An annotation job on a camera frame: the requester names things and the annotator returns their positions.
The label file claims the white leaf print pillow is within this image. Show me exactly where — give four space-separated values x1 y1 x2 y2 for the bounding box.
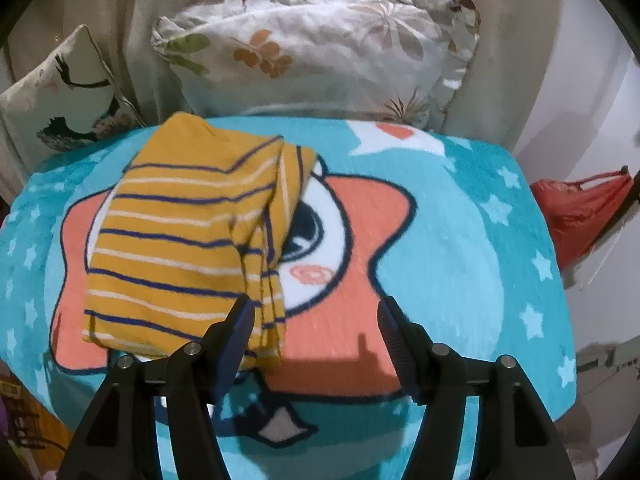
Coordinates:
151 0 482 128

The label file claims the red plastic bag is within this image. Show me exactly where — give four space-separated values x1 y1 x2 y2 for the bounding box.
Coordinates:
529 170 636 273

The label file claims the yellow striped sweater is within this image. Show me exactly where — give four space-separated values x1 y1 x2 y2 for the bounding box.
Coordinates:
82 111 318 371

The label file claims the beige curtain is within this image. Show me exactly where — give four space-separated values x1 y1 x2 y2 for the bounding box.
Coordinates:
0 0 566 201

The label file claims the blue star printed blanket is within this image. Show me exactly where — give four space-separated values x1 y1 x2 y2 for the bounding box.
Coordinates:
0 115 578 480

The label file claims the bird and flower print cushion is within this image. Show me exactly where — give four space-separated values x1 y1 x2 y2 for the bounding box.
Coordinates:
0 24 146 153

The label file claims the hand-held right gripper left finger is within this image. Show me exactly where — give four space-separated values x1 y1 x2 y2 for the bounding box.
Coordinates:
57 294 257 480

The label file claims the orange printed box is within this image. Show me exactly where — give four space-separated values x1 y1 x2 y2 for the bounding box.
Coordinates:
0 365 76 461

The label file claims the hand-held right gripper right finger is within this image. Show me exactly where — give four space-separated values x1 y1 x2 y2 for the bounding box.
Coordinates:
376 296 576 480

